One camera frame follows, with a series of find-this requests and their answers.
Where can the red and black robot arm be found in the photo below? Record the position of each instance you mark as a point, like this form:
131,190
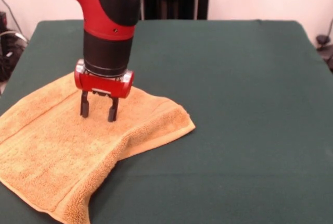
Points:
109,26

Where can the tan terry towel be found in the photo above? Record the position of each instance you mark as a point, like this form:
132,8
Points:
78,151

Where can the grey tripod base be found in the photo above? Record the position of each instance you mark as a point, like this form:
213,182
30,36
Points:
322,39

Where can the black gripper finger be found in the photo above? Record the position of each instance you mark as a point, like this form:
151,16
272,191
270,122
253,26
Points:
113,109
84,104

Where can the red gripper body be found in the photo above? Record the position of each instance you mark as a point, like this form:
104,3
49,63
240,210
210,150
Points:
104,86

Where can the dark green table cloth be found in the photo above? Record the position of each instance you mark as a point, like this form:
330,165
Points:
234,104

